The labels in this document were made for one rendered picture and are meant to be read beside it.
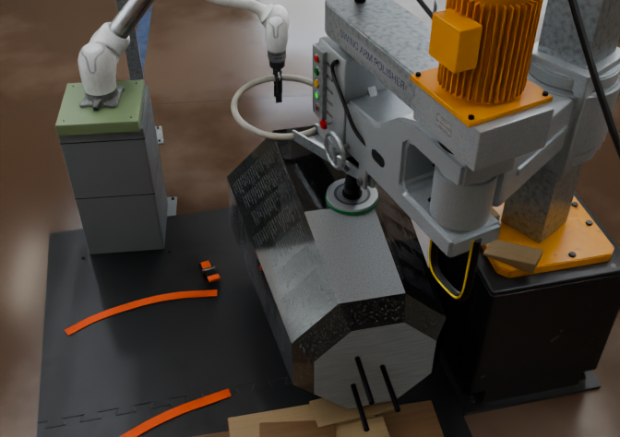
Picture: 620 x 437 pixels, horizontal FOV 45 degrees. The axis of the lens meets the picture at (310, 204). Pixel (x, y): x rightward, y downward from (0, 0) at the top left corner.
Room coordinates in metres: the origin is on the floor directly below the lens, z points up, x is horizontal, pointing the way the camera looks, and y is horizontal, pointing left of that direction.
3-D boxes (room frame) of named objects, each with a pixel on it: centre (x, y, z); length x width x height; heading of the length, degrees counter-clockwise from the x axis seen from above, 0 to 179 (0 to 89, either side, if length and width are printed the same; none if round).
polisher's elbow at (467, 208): (1.81, -0.47, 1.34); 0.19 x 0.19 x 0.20
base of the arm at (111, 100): (3.11, 1.01, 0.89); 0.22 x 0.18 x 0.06; 178
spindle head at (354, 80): (2.32, -0.21, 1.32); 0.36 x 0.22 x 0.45; 27
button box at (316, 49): (2.40, -0.04, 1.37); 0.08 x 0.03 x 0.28; 27
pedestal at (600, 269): (2.29, -0.91, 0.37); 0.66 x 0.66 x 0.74; 12
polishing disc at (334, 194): (2.39, -0.17, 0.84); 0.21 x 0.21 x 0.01
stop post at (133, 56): (4.03, 1.06, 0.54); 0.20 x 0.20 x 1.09; 12
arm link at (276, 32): (3.20, 0.15, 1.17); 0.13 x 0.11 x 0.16; 179
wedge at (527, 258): (2.09, -0.78, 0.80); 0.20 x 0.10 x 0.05; 58
